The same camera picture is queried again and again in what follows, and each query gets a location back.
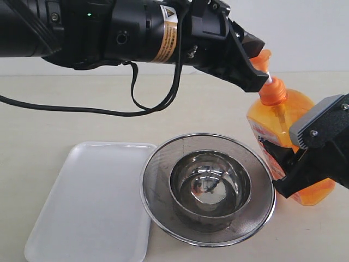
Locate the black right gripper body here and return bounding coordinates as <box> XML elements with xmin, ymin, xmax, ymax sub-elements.
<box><xmin>295</xmin><ymin>141</ymin><xmax>348</xmax><ymax>188</ymax></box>

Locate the orange pump soap bottle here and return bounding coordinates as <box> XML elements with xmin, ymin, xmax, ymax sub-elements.
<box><xmin>246</xmin><ymin>49</ymin><xmax>335</xmax><ymax>206</ymax></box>

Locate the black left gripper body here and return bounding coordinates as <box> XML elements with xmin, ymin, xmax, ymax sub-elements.
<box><xmin>174</xmin><ymin>1</ymin><xmax>245</xmax><ymax>82</ymax></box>

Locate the steel mesh strainer basket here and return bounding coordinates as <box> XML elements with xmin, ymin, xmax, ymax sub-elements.
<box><xmin>140</xmin><ymin>133</ymin><xmax>276</xmax><ymax>248</ymax></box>

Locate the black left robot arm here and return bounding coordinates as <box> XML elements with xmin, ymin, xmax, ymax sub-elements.
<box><xmin>1</xmin><ymin>1</ymin><xmax>268</xmax><ymax>92</ymax></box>

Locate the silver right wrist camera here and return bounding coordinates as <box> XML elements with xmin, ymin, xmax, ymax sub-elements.
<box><xmin>288</xmin><ymin>94</ymin><xmax>348</xmax><ymax>150</ymax></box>

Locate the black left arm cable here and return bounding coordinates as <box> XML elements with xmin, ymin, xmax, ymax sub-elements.
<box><xmin>0</xmin><ymin>10</ymin><xmax>186</xmax><ymax>117</ymax></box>

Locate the white rectangular plastic tray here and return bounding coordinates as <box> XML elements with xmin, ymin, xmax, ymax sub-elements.
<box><xmin>24</xmin><ymin>141</ymin><xmax>155</xmax><ymax>261</ymax></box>

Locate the small stainless steel bowl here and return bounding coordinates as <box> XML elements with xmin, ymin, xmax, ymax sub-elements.
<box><xmin>169</xmin><ymin>150</ymin><xmax>251</xmax><ymax>221</ymax></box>

